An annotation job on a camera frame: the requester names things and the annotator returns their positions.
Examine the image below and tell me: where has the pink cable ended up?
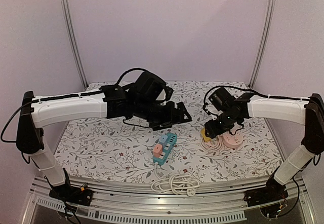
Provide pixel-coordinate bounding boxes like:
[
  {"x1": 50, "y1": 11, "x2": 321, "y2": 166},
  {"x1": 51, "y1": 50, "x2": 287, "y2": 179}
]
[{"x1": 200, "y1": 135, "x2": 225, "y2": 152}]

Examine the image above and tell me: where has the right aluminium frame post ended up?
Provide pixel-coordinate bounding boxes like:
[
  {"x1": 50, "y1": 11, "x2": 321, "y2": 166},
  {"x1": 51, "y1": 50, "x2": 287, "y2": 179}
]
[{"x1": 248, "y1": 0, "x2": 276, "y2": 88}]

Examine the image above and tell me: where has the floral table mat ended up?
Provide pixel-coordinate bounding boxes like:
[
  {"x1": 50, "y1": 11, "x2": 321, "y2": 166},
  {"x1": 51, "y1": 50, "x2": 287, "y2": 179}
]
[{"x1": 54, "y1": 81, "x2": 282, "y2": 183}]

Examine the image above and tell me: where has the white power strip cable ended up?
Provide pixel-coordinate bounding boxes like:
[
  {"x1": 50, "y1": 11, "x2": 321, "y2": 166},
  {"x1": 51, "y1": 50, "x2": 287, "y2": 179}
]
[{"x1": 150, "y1": 163, "x2": 201, "y2": 197}]

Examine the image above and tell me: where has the yellow cube socket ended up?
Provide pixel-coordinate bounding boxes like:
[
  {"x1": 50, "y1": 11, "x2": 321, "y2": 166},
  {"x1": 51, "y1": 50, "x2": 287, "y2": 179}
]
[{"x1": 200, "y1": 128, "x2": 212, "y2": 142}]

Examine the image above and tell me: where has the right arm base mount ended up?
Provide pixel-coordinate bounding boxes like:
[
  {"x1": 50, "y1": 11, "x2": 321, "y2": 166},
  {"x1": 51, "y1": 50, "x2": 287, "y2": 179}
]
[{"x1": 244, "y1": 184, "x2": 288, "y2": 207}]

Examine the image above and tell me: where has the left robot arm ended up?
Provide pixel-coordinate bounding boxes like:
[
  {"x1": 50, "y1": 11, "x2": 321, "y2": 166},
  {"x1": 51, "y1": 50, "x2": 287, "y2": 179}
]
[{"x1": 10, "y1": 68, "x2": 192, "y2": 201}]

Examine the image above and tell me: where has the aluminium frame post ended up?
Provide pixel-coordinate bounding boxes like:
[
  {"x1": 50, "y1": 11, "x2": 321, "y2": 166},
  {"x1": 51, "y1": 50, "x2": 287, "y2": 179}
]
[
  {"x1": 60, "y1": 0, "x2": 88, "y2": 88},
  {"x1": 248, "y1": 0, "x2": 276, "y2": 88}
]

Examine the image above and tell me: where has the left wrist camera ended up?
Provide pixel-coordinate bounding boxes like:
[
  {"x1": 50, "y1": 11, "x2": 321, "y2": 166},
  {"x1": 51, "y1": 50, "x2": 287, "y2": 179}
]
[{"x1": 155, "y1": 86, "x2": 174, "y2": 105}]

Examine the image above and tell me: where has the blue plug adapter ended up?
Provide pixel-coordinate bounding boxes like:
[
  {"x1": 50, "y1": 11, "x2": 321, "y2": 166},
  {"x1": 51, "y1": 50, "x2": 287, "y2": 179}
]
[{"x1": 158, "y1": 134, "x2": 168, "y2": 145}]

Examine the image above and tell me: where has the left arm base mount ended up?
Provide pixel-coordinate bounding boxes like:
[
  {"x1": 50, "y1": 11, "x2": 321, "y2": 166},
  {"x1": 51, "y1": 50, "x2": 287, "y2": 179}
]
[{"x1": 49, "y1": 184, "x2": 94, "y2": 206}]

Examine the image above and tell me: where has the pink plug adapter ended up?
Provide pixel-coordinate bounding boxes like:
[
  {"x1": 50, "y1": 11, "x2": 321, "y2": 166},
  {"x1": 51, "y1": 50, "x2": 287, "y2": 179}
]
[{"x1": 152, "y1": 143, "x2": 164, "y2": 158}]

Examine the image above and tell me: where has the teal power strip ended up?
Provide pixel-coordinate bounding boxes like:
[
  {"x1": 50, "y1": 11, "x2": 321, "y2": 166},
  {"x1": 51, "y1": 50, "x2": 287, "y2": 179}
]
[{"x1": 152, "y1": 132, "x2": 177, "y2": 166}]

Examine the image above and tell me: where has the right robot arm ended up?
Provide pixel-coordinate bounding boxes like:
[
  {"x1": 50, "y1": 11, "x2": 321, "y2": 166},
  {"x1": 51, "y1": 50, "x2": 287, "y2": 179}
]
[{"x1": 203, "y1": 85, "x2": 323, "y2": 202}]

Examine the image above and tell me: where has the left aluminium frame post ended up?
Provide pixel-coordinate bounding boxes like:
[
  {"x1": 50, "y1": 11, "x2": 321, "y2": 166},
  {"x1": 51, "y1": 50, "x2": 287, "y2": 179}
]
[{"x1": 60, "y1": 0, "x2": 88, "y2": 88}]

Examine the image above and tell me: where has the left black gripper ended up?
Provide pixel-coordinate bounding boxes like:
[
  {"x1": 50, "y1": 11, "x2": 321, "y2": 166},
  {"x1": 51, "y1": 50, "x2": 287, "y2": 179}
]
[{"x1": 134, "y1": 98, "x2": 192, "y2": 131}]

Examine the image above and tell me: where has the aluminium front rail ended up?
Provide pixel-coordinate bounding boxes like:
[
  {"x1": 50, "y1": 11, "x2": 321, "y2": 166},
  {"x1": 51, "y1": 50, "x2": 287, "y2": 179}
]
[{"x1": 21, "y1": 175, "x2": 317, "y2": 224}]

